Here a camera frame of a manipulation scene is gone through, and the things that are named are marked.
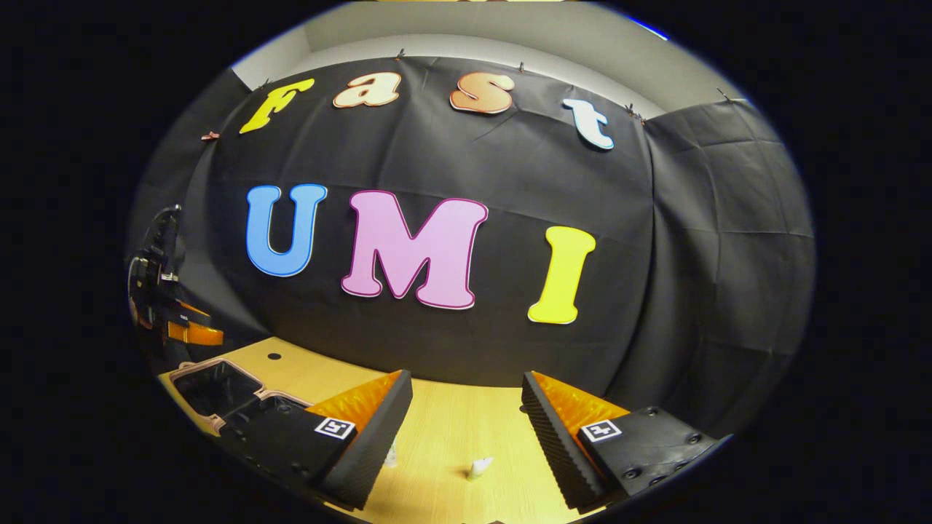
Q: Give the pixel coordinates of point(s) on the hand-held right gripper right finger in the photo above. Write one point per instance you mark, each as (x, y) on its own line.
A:
(550, 437)

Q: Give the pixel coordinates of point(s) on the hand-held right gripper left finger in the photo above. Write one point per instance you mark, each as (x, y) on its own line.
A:
(371, 444)

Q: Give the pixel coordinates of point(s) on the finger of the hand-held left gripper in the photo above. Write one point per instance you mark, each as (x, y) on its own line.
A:
(195, 311)
(196, 335)

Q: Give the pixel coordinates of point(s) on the pink suitcase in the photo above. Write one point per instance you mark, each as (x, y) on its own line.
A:
(218, 386)

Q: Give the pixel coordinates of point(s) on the small white cream tube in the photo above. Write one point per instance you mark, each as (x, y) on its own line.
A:
(478, 469)

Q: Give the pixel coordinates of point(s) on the black backdrop cloth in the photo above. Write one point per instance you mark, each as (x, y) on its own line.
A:
(510, 167)

